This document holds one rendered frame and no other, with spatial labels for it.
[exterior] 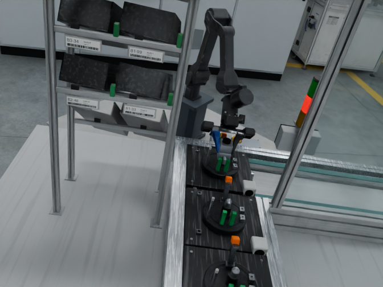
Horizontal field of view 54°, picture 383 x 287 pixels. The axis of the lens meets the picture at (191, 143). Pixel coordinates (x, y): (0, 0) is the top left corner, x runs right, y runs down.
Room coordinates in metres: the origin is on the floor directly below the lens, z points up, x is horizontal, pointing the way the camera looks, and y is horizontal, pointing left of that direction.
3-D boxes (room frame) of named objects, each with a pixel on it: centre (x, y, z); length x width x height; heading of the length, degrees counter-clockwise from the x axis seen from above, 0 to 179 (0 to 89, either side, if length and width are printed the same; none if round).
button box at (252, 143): (1.33, -0.18, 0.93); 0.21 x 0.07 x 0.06; 96
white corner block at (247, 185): (1.02, -0.23, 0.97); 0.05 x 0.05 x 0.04; 6
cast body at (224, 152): (1.09, -0.12, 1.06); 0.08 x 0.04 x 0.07; 6
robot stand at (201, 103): (1.44, 0.04, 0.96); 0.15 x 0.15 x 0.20; 61
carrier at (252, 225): (0.85, -0.15, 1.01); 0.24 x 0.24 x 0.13; 6
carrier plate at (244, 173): (1.10, -0.12, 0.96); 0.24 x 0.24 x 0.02; 6
